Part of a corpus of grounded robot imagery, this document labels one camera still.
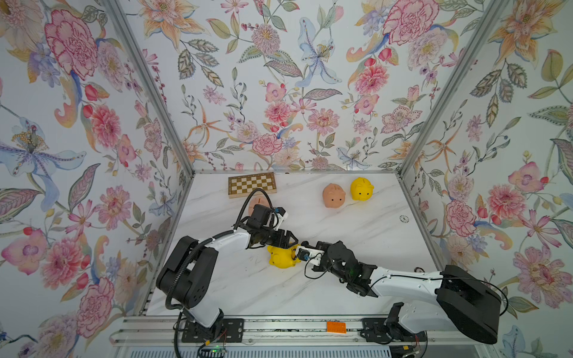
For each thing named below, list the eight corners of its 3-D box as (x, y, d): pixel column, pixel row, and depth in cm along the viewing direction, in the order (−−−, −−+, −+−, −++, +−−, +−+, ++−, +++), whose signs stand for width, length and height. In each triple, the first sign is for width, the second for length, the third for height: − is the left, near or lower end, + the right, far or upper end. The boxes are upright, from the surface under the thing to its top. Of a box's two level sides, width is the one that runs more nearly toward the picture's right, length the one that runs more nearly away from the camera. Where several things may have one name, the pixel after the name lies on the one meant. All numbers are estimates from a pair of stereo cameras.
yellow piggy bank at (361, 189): (352, 204, 110) (356, 192, 103) (348, 188, 116) (352, 176, 109) (370, 204, 110) (376, 192, 103) (365, 188, 116) (370, 176, 109)
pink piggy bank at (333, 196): (328, 212, 107) (332, 200, 99) (318, 197, 113) (320, 184, 105) (343, 207, 109) (348, 194, 101) (332, 192, 115) (336, 179, 107)
